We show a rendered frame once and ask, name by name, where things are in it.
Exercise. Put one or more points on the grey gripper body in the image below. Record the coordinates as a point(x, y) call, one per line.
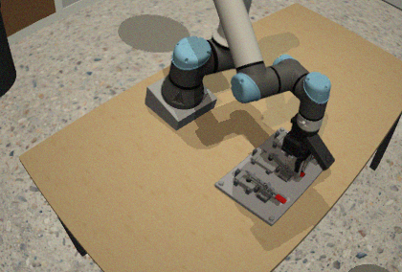
point(294, 145)

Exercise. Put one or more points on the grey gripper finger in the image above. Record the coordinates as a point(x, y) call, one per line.
point(306, 161)
point(295, 165)

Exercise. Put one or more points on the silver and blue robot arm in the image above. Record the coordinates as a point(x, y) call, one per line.
point(193, 58)

